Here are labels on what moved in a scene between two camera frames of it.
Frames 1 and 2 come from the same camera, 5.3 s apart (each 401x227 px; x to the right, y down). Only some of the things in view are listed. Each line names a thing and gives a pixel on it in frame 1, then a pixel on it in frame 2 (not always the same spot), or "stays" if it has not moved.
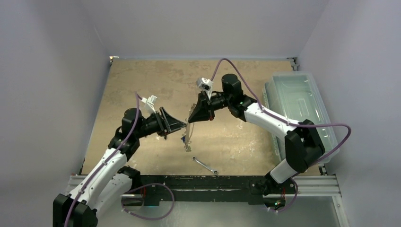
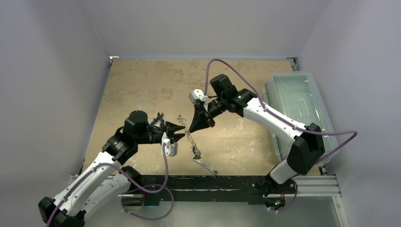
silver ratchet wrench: [215, 172] stays
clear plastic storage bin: [295, 97] stays
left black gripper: [166, 123] -> [169, 127]
